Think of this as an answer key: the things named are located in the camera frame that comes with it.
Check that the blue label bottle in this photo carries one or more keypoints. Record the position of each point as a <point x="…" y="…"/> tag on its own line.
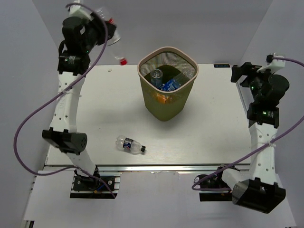
<point x="156" y="78"/>
<point x="178" y="81"/>

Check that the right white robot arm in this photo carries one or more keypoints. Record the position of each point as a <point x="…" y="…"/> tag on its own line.
<point x="258" y="190"/>

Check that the green mesh waste bin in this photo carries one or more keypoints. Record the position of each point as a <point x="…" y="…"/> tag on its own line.
<point x="171" y="61"/>

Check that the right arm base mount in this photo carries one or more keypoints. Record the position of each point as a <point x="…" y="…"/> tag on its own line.
<point x="217" y="190"/>

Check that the red label water bottle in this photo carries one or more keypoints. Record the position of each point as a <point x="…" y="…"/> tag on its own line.
<point x="114" y="44"/>

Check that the orange juice bottle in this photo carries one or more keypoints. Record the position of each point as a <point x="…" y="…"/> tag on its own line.
<point x="162" y="99"/>

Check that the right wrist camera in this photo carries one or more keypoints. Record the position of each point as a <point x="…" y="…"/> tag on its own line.
<point x="274" y="61"/>

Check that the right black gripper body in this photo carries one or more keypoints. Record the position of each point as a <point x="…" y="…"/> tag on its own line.
<point x="256" y="80"/>

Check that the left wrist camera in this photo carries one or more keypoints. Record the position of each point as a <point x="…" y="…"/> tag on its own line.
<point x="78" y="11"/>

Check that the black cap cola bottle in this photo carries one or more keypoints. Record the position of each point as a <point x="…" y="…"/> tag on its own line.
<point x="129" y="145"/>

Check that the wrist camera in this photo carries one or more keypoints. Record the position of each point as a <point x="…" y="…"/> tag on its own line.
<point x="274" y="61"/>
<point x="78" y="11"/>

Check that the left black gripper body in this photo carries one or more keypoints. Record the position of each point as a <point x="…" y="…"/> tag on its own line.
<point x="95" y="34"/>

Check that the right blue table label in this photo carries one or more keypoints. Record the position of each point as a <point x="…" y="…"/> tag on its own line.
<point x="221" y="65"/>

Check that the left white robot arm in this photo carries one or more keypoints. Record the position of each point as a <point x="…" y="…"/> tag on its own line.
<point x="80" y="37"/>

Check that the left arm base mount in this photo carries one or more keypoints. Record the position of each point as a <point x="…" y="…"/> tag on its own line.
<point x="84" y="187"/>

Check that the aluminium table frame rail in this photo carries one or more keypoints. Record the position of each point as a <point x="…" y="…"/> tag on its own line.
<point x="159" y="168"/>

